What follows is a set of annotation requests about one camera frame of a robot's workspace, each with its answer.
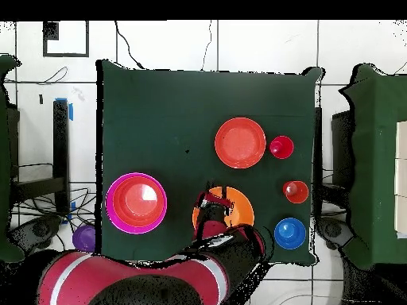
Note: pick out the orange plastic bowl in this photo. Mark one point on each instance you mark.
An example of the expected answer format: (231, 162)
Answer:
(243, 209)

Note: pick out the orange-red plastic bowl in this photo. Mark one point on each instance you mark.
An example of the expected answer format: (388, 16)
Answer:
(240, 143)
(138, 201)

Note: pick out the large magenta plastic bowl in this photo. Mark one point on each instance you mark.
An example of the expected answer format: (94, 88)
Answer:
(109, 206)

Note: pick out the purple plastic bowl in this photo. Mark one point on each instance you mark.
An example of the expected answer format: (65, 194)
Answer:
(84, 238)

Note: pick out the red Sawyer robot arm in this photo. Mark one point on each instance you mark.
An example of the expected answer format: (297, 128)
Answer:
(178, 276)

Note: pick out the orange plastic cup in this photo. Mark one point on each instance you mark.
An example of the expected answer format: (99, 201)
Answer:
(296, 192)

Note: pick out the red plastic cup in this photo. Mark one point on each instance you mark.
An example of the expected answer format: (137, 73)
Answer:
(281, 147)

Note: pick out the small dark blue bowl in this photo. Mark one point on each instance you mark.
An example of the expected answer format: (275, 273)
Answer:
(290, 233)

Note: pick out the dark green table cloth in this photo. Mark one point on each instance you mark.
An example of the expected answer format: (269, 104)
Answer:
(190, 95)

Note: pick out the neighbouring green cloth table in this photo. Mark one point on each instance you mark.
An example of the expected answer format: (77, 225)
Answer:
(4, 159)
(375, 159)

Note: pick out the white panel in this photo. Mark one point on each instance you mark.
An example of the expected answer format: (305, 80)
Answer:
(401, 178)

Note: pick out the black stand frame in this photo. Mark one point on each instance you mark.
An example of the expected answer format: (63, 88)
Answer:
(61, 152)

